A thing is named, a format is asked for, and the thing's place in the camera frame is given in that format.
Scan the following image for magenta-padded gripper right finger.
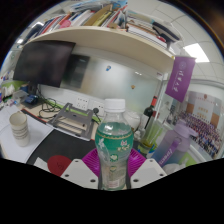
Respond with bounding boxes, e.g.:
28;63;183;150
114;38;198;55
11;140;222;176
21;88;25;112
127;148;168;190

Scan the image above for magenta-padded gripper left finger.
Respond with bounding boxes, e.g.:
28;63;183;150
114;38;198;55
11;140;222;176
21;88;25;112
60;148;101;190

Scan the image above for clear green-labelled water bottle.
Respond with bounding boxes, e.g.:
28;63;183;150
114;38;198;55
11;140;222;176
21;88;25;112
94;98;135;192

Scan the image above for purple translucent water jug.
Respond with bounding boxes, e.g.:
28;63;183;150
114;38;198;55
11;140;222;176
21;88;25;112
151;119;198;168

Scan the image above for flat round red coaster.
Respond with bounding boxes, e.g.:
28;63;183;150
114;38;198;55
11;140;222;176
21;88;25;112
47;154;73;178

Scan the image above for white crumpled tissue pack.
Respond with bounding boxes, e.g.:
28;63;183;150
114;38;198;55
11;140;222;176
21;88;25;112
163;156;190;175

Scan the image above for black desk mat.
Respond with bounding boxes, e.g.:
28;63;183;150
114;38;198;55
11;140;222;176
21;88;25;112
26;127;98;166

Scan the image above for clear glass with green stems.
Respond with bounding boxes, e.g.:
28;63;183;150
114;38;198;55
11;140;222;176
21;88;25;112
137;121;164;156

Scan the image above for white paper napkin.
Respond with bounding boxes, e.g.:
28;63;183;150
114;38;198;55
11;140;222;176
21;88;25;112
33;156;52;173

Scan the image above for white translucent container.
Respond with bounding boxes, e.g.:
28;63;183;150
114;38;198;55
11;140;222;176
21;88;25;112
125;109;141;132

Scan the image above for white paper sheets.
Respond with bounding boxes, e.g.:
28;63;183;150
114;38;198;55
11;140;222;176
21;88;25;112
0;104;55;164

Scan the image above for dark wine bottle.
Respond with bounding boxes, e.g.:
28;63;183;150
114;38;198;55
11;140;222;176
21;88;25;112
143;95;159;130

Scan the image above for white stacked paper cups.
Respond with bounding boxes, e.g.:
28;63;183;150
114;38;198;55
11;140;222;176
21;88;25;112
8;111;31;148

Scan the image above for large group photo poster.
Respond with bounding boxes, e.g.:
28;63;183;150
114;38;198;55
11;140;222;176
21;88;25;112
173;90;224;160

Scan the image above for small blue box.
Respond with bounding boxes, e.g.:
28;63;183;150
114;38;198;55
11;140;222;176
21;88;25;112
24;94;40;105

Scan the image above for purple hanging pennant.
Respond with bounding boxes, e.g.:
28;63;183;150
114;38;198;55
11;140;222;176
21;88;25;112
164;55;197;104

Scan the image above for black computer monitor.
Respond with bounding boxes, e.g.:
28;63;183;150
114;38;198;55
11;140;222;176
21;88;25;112
12;40;77;90

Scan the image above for ceiling light panels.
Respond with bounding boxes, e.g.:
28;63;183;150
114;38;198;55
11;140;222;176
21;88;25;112
14;19;211;64

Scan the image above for shelf unit with books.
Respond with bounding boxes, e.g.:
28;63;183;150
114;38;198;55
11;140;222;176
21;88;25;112
19;0;183;73

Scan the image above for white wall socket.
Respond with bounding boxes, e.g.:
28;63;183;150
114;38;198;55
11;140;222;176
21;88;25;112
75;96;90;111
91;99;105;116

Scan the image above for tangled black cables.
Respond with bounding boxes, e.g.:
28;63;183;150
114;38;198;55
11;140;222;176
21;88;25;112
37;96;68;122

